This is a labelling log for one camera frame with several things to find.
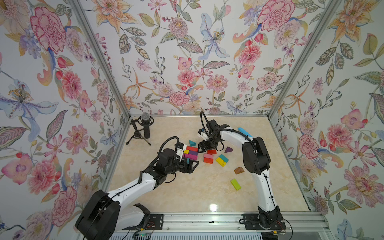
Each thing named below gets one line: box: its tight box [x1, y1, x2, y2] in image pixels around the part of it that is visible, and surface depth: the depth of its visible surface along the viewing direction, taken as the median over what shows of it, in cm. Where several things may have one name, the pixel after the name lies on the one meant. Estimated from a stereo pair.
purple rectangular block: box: [189, 150, 198, 156], surface depth 100 cm
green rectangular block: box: [231, 178, 242, 191], surface depth 88 cm
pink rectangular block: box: [203, 153, 213, 159], surface depth 100 cm
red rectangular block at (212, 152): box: [207, 149, 217, 155], surface depth 102 cm
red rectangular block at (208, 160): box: [203, 157, 214, 164], surface depth 98 cm
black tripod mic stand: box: [125, 115, 155, 146], surface depth 97 cm
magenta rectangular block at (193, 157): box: [187, 154, 199, 161], surface depth 100 cm
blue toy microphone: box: [238, 127, 254, 138], surface depth 113 cm
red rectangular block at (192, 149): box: [186, 146, 198, 152], surface depth 103 cm
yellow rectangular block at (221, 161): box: [216, 157, 227, 167], surface depth 97 cm
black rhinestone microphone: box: [141, 112, 151, 139], surface depth 95 cm
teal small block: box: [218, 154, 229, 163], surface depth 98 cm
